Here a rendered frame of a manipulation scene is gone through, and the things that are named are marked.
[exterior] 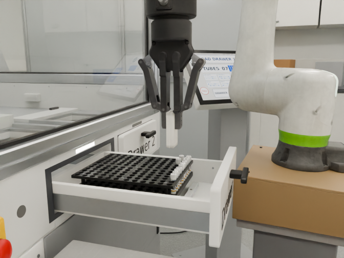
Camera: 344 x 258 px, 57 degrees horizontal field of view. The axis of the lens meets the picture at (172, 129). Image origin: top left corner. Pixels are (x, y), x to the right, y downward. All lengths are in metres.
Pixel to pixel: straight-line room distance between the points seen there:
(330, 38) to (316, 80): 3.44
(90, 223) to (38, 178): 0.25
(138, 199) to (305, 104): 0.47
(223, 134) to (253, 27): 0.77
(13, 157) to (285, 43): 3.90
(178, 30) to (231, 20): 1.76
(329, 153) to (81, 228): 0.64
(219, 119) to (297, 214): 0.88
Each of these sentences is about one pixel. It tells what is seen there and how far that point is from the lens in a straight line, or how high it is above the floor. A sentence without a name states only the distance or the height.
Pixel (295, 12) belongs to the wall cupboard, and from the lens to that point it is 3.93.
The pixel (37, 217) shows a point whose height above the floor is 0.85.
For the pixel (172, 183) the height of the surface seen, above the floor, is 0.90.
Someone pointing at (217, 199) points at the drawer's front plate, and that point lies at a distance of 0.54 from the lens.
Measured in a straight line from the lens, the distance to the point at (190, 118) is 2.42.
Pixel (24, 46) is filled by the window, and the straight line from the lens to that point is 0.64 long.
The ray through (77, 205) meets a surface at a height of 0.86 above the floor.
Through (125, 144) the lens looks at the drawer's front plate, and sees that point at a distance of 0.93.
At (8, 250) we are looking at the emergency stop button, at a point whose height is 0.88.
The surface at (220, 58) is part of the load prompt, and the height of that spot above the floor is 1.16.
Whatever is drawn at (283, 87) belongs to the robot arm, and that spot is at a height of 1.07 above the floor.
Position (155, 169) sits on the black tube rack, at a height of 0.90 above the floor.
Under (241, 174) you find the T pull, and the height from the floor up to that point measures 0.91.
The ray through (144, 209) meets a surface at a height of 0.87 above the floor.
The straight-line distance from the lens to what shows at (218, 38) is 2.34.
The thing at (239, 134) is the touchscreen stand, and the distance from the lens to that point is 1.64.
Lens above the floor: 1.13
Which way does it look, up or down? 11 degrees down
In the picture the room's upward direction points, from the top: straight up
